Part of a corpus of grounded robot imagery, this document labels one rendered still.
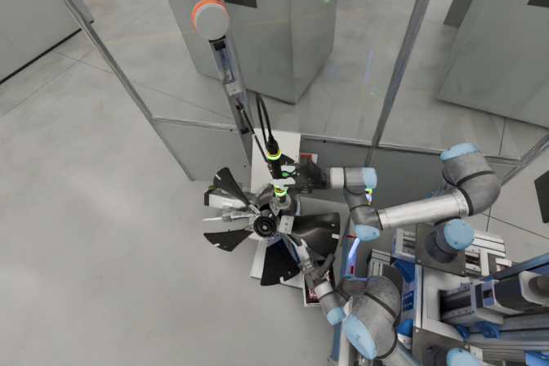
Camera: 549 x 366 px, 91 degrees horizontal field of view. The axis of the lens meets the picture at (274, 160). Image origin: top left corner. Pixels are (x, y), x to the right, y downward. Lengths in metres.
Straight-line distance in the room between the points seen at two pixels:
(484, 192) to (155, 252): 2.59
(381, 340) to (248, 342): 1.63
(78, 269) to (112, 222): 0.48
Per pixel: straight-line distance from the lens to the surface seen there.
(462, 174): 1.10
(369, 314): 1.00
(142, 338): 2.81
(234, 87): 1.44
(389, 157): 2.01
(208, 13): 1.30
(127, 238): 3.13
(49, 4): 6.41
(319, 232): 1.37
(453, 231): 1.44
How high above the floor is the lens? 2.49
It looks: 56 degrees down
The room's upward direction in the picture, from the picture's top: 10 degrees counter-clockwise
